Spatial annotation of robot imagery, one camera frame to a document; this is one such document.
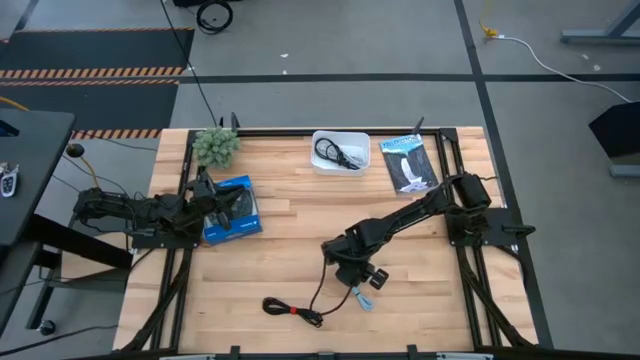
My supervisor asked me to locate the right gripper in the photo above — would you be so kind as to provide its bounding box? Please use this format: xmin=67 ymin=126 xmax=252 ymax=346
xmin=333 ymin=259 xmax=375 ymax=295

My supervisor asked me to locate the blue game controller box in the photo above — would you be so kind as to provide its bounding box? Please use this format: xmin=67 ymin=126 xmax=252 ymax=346
xmin=201 ymin=174 xmax=264 ymax=247

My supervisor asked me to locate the black hazard striped mat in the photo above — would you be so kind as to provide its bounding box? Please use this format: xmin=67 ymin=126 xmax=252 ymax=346
xmin=0 ymin=26 xmax=196 ymax=141

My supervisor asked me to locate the black angled stand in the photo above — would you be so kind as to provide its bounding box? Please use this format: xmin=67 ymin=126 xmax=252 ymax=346
xmin=587 ymin=100 xmax=640 ymax=180

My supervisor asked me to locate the orange cable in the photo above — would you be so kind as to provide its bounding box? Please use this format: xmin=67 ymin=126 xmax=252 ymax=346
xmin=0 ymin=95 xmax=102 ymax=190

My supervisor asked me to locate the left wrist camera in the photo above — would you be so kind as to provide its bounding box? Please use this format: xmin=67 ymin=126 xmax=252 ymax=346
xmin=191 ymin=171 xmax=218 ymax=199

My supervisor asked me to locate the green artificial succulent plant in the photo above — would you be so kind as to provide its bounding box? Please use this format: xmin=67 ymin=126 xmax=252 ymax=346
xmin=191 ymin=126 xmax=242 ymax=171

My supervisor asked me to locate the light blue USB-C cable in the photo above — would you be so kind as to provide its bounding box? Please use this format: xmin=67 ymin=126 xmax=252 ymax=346
xmin=351 ymin=285 xmax=376 ymax=313

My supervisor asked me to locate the coiled black floor cable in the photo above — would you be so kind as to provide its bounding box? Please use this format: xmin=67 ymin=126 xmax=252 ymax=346
xmin=195 ymin=0 xmax=235 ymax=36

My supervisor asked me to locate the long black floor cable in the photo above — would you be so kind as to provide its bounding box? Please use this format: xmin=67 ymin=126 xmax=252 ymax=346
xmin=158 ymin=0 xmax=222 ymax=128

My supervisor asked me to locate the white power cable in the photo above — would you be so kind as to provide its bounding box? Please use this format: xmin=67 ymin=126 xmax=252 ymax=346
xmin=497 ymin=33 xmax=634 ymax=105

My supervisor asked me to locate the white plastic bin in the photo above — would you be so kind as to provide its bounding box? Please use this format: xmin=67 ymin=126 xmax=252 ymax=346
xmin=310 ymin=129 xmax=372 ymax=178

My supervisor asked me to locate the yellow extension cord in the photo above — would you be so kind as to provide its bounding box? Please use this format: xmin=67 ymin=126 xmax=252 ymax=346
xmin=478 ymin=0 xmax=501 ymax=39

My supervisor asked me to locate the grey table leg base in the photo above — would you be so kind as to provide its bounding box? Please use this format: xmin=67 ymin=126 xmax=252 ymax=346
xmin=559 ymin=0 xmax=640 ymax=47

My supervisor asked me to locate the black USB-C cable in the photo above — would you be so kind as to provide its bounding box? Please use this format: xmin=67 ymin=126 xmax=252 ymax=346
xmin=313 ymin=136 xmax=363 ymax=172

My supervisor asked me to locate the car key fob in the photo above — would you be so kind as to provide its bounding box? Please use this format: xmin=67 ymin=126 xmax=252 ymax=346
xmin=0 ymin=161 xmax=21 ymax=199

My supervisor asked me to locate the black desk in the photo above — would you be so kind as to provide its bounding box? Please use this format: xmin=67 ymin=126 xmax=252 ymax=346
xmin=0 ymin=108 xmax=135 ymax=337

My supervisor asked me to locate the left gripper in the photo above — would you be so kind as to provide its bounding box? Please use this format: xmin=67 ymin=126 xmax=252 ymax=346
xmin=195 ymin=186 xmax=248 ymax=232

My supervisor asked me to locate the black cable with red tie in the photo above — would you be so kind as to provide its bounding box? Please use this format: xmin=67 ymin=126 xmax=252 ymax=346
xmin=261 ymin=257 xmax=356 ymax=330

